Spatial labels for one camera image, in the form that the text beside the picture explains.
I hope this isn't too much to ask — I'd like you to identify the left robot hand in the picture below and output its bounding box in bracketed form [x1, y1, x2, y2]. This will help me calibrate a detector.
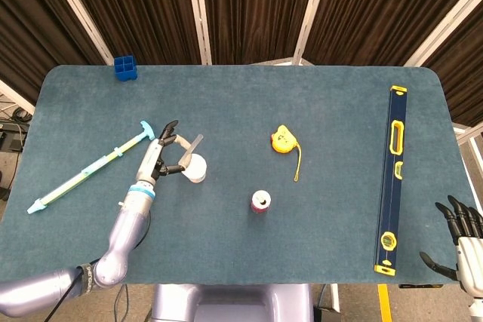
[134, 120, 192, 189]

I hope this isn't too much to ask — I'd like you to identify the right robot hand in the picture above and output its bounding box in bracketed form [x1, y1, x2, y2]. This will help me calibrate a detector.
[419, 195, 483, 299]

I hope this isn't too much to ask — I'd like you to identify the clear plastic straw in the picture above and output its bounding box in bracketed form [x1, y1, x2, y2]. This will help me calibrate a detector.
[182, 133, 204, 168]

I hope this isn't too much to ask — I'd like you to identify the white paper cup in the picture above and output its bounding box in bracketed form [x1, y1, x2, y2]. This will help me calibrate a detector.
[180, 153, 208, 184]

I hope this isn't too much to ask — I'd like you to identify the green and blue water pump toy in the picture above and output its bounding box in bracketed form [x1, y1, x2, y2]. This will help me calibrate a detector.
[26, 121, 156, 214]

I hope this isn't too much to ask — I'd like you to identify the blue and yellow spirit level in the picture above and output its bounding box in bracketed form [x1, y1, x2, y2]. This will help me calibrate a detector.
[374, 85, 408, 276]

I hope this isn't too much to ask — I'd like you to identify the blue plastic compartment holder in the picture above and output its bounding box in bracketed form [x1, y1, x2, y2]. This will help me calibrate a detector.
[113, 54, 138, 83]

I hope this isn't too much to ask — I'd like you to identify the red soda can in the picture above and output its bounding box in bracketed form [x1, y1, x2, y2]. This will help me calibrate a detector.
[250, 190, 272, 215]

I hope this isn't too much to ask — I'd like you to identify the yellow tape measure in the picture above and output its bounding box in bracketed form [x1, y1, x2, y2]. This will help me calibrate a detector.
[271, 124, 303, 182]

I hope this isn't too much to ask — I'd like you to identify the silver robot torso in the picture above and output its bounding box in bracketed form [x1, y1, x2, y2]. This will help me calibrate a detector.
[150, 283, 314, 322]

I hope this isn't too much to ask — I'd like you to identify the brown curtain partition screen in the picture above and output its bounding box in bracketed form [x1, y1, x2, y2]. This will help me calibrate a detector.
[0, 0, 483, 127]

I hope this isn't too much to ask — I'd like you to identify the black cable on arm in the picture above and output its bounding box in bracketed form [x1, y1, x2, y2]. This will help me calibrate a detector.
[43, 208, 152, 322]

